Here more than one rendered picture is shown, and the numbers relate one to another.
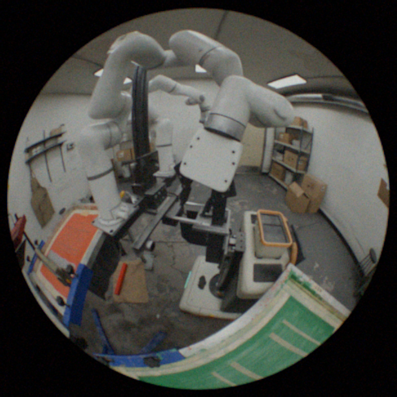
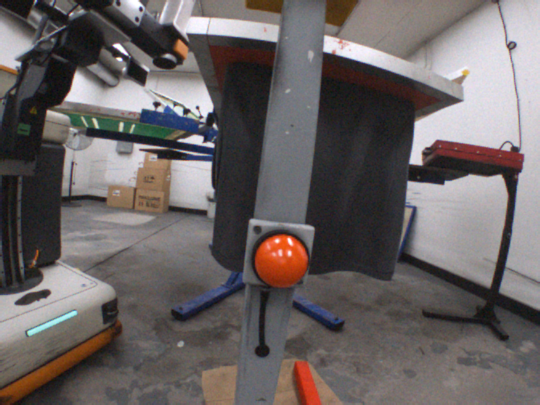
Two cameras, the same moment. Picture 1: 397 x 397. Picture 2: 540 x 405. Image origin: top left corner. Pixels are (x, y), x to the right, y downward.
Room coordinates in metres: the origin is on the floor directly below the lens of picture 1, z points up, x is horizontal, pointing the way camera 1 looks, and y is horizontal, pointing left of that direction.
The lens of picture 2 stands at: (0.98, 0.65, 0.70)
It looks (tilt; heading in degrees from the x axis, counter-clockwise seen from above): 3 degrees down; 177
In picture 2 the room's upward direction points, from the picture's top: 7 degrees clockwise
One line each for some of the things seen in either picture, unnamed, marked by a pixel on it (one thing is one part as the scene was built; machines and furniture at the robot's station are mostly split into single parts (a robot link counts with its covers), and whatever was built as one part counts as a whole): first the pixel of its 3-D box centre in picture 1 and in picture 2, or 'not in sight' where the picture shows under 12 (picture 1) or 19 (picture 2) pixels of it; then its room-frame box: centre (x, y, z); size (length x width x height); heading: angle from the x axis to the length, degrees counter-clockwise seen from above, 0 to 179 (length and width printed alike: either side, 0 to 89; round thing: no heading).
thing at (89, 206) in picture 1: (66, 242); (301, 110); (0.20, 0.76, 0.97); 0.79 x 0.58 x 0.04; 3
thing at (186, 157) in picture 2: not in sight; (199, 157); (-1.16, 0.10, 0.91); 1.34 x 0.40 x 0.08; 63
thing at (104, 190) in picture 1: (108, 196); (170, 20); (0.30, 0.29, 1.21); 0.16 x 0.13 x 0.15; 76
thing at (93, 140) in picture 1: (96, 148); not in sight; (0.31, 0.30, 1.37); 0.13 x 0.10 x 0.16; 175
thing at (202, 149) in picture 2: not in sight; (187, 147); (-0.52, 0.18, 0.90); 1.24 x 0.06 x 0.06; 123
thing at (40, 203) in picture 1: (37, 194); not in sight; (0.64, 2.74, 1.06); 0.53 x 0.07 x 1.05; 3
